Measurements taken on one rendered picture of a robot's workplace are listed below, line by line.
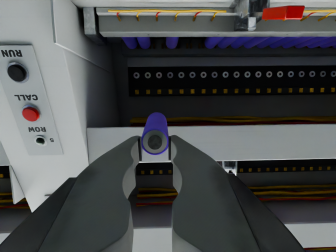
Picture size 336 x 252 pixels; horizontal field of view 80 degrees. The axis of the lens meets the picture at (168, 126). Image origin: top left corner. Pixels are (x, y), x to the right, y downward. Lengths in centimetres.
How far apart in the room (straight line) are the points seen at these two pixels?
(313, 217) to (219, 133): 34
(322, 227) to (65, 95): 44
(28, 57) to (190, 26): 17
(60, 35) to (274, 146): 26
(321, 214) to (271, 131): 31
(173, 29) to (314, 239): 41
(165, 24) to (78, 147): 17
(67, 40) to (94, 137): 11
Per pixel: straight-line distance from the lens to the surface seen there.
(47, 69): 24
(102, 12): 26
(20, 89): 25
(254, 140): 28
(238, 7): 25
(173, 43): 31
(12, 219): 56
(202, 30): 26
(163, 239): 38
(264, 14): 20
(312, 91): 47
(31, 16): 23
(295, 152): 31
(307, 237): 46
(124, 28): 25
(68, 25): 24
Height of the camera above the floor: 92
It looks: 27 degrees up
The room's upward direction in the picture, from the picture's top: 180 degrees counter-clockwise
